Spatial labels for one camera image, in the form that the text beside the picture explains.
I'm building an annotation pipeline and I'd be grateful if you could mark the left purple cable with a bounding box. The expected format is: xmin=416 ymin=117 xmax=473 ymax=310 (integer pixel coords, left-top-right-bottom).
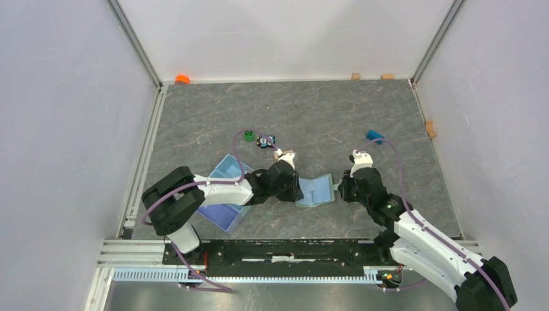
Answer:
xmin=142 ymin=130 xmax=293 ymax=293

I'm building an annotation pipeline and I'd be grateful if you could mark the purple cable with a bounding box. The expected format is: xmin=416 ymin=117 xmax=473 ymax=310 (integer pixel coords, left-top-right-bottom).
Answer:
xmin=142 ymin=130 xmax=293 ymax=293
xmin=355 ymin=137 xmax=511 ymax=311

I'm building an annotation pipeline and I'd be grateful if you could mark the blue toy brick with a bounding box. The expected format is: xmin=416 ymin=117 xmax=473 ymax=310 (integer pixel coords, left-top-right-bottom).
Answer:
xmin=366 ymin=130 xmax=385 ymax=145

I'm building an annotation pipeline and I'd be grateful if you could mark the black blue owl toy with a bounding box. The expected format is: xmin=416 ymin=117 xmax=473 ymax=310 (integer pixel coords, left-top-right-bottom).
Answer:
xmin=256 ymin=135 xmax=276 ymax=148

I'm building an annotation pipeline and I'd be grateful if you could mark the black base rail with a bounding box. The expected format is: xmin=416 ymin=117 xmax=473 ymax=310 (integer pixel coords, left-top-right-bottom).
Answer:
xmin=184 ymin=238 xmax=399 ymax=277

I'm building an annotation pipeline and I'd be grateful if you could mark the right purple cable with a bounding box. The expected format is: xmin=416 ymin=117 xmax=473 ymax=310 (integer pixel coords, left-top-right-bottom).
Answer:
xmin=355 ymin=137 xmax=511 ymax=311

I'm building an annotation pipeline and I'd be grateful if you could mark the curved wooden piece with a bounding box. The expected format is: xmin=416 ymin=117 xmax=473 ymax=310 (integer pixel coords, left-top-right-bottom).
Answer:
xmin=425 ymin=120 xmax=437 ymax=139

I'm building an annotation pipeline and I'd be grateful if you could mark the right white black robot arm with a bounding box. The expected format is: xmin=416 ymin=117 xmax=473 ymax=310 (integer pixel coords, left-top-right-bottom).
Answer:
xmin=338 ymin=168 xmax=518 ymax=310

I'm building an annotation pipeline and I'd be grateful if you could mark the aluminium frame rail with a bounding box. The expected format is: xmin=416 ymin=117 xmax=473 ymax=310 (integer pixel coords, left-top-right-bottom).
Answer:
xmin=112 ymin=268 xmax=389 ymax=285

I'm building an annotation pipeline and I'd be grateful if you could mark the blue three-compartment organizer tray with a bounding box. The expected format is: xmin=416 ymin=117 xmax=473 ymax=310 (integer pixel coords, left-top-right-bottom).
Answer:
xmin=197 ymin=154 xmax=250 ymax=235

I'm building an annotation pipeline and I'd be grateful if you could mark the orange round cap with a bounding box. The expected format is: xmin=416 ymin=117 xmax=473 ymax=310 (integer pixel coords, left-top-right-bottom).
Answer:
xmin=174 ymin=75 xmax=190 ymax=85

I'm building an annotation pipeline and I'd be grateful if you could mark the green toy cube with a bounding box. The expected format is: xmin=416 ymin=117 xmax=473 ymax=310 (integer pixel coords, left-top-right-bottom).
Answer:
xmin=243 ymin=130 xmax=256 ymax=142

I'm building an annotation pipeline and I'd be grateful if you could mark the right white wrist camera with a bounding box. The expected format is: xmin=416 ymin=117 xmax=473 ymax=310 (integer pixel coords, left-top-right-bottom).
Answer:
xmin=349 ymin=149 xmax=373 ymax=178

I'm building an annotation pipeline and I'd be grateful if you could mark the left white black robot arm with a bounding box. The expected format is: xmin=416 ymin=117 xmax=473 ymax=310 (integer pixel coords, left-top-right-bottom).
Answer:
xmin=141 ymin=160 xmax=304 ymax=264

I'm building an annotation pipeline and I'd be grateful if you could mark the green card holder wallet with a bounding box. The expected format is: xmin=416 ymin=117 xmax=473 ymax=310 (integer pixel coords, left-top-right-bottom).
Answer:
xmin=295 ymin=174 xmax=335 ymax=208

